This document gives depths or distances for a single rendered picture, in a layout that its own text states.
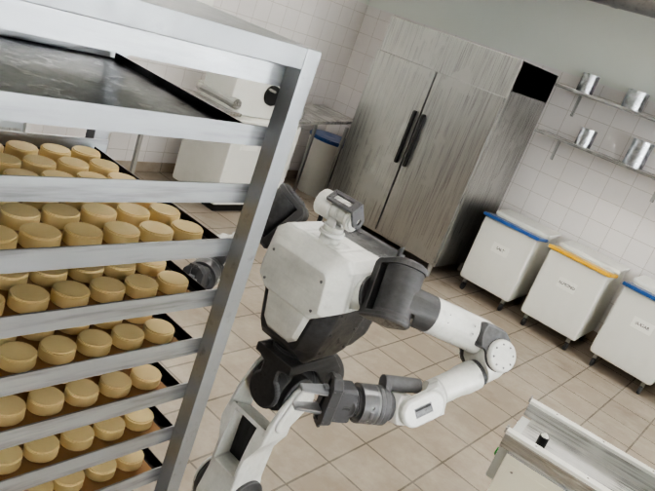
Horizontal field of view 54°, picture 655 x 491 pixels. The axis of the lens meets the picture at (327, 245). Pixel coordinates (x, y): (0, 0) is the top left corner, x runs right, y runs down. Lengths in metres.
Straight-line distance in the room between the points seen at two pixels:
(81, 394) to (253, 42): 0.58
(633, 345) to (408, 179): 2.32
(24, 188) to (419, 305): 0.94
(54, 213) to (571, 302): 5.04
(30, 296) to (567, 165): 5.73
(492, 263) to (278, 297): 4.41
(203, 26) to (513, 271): 5.18
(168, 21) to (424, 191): 5.20
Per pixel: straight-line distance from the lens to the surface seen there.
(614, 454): 2.41
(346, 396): 1.40
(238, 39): 0.82
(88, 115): 0.77
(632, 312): 5.55
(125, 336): 1.03
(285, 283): 1.55
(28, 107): 0.74
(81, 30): 0.74
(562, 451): 2.35
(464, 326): 1.53
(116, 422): 1.16
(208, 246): 0.97
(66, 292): 0.93
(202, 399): 1.12
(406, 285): 1.45
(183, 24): 0.77
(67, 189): 0.80
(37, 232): 0.87
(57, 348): 0.98
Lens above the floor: 1.87
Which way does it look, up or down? 19 degrees down
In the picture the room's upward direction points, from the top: 20 degrees clockwise
